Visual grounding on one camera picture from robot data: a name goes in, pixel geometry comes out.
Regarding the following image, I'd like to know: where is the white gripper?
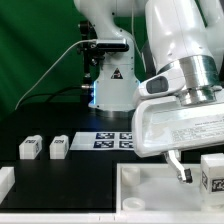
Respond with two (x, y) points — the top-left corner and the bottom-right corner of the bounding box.
(132, 96), (224, 184)

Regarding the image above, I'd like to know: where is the white square tabletop part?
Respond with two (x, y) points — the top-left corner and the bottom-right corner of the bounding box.
(116, 163), (224, 213)

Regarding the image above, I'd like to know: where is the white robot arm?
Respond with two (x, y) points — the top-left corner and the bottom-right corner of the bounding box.
(73, 0), (224, 183)

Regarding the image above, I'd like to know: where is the white sheet with tags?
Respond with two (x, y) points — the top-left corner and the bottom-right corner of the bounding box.
(70, 132), (133, 150)

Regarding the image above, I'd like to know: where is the white obstacle block left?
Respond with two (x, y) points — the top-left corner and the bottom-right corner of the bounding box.
(0, 167), (15, 204)

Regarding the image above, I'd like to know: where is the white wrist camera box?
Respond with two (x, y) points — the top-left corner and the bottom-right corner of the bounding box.
(133, 72), (185, 106)

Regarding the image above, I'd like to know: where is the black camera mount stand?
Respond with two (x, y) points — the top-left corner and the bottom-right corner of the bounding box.
(78, 21), (133, 107)

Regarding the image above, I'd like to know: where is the black cable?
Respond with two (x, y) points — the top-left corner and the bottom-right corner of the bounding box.
(17, 87), (84, 108)

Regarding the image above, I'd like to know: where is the grey camera cable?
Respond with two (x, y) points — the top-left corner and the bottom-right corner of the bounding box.
(14, 39), (98, 110)

